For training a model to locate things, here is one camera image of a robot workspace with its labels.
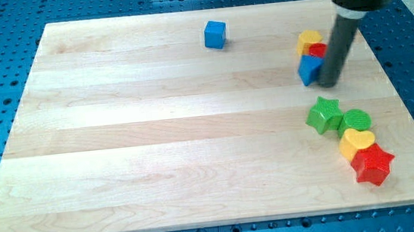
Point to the blue triangle block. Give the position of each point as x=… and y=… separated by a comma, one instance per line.
x=309, y=69

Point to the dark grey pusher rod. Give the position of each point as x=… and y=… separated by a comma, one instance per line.
x=342, y=35

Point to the blue cube block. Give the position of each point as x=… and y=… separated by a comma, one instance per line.
x=215, y=35

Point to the light wooden board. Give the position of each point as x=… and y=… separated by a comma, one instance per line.
x=130, y=124

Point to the green star block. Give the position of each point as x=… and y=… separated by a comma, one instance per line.
x=325, y=115

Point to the yellow pentagon block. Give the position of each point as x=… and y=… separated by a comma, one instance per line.
x=306, y=39

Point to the small red block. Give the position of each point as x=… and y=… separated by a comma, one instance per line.
x=317, y=50

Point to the yellow heart block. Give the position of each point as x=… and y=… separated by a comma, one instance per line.
x=354, y=140

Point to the green cylinder block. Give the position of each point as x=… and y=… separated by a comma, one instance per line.
x=354, y=119

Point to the red star block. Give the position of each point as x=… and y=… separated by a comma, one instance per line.
x=372, y=165

